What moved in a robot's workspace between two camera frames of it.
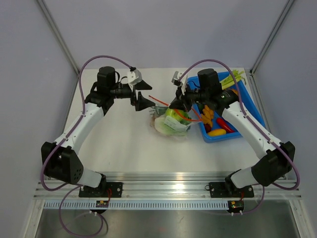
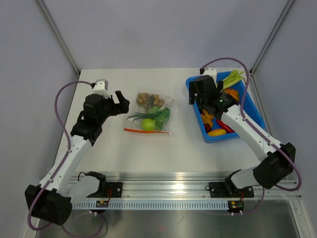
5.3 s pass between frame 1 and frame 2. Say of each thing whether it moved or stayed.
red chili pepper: stayed
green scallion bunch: moved
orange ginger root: stayed
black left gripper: moved
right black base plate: stayed
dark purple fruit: stayed
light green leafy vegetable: stayed
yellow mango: stayed
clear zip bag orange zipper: moved
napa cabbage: moved
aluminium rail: stayed
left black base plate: stayed
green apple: moved
